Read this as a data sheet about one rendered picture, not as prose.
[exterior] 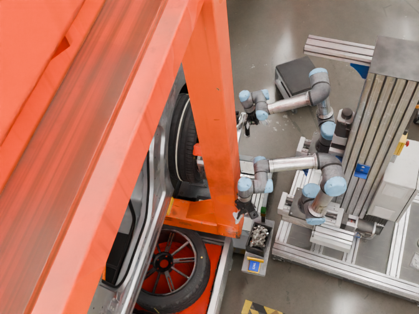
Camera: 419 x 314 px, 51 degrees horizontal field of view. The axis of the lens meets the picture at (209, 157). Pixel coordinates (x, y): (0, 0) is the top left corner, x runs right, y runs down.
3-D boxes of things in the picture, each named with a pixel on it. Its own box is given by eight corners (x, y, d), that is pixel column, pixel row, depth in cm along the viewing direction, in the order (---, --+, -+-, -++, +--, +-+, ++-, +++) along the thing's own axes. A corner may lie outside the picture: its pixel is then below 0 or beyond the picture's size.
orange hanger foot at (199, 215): (159, 203, 344) (149, 182, 315) (224, 215, 333) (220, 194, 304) (152, 222, 336) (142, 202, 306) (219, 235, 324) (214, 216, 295)
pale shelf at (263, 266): (252, 218, 340) (252, 217, 337) (274, 222, 336) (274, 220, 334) (241, 271, 319) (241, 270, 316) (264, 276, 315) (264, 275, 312)
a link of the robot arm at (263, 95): (270, 106, 291) (254, 109, 294) (269, 93, 297) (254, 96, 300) (267, 99, 284) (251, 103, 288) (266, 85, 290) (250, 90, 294)
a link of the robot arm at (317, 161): (339, 144, 246) (251, 154, 250) (343, 161, 240) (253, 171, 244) (337, 156, 255) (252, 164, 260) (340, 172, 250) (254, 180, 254)
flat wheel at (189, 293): (128, 234, 360) (120, 222, 340) (208, 227, 356) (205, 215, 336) (123, 318, 324) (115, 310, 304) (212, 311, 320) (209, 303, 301)
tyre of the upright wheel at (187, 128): (161, 194, 323) (187, 154, 380) (191, 200, 318) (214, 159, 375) (159, 111, 292) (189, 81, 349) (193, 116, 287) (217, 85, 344)
